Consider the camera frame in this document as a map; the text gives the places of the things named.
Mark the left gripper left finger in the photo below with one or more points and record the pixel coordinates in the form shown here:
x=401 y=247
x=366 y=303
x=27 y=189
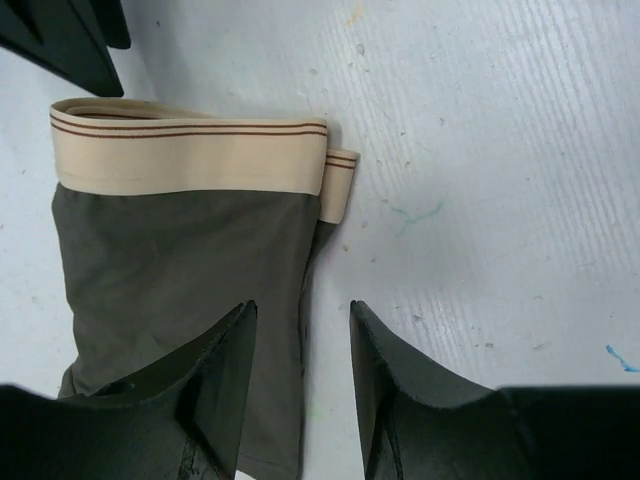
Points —
x=180 y=417

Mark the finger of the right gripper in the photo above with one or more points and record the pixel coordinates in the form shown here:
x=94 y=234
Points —
x=104 y=20
x=49 y=34

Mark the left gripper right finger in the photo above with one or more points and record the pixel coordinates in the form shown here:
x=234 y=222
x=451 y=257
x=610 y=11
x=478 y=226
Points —
x=420 y=420

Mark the olive underwear beige waistband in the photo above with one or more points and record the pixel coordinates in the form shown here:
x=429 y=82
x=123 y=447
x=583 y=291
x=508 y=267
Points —
x=167 y=219

